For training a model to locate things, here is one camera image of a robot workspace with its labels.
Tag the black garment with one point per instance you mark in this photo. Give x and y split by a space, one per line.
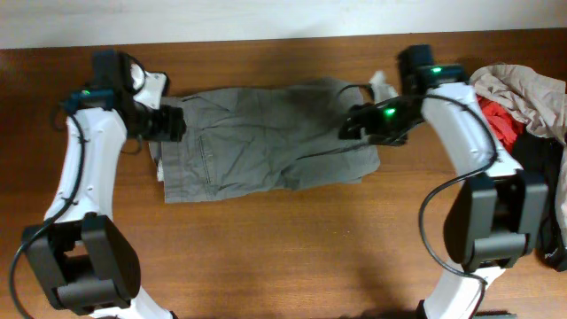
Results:
541 157

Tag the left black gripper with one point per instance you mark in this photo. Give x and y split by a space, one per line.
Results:
168 123

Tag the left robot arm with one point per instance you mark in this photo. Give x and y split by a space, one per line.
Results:
79 257

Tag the beige garment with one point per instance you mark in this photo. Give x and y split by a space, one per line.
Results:
536 101

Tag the grey cargo shorts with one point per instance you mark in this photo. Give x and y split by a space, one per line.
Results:
243 140

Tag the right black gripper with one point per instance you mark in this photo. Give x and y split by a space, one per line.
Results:
357 112

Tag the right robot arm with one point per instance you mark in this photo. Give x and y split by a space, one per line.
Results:
495 218

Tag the red garment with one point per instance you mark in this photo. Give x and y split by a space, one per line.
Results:
506 129

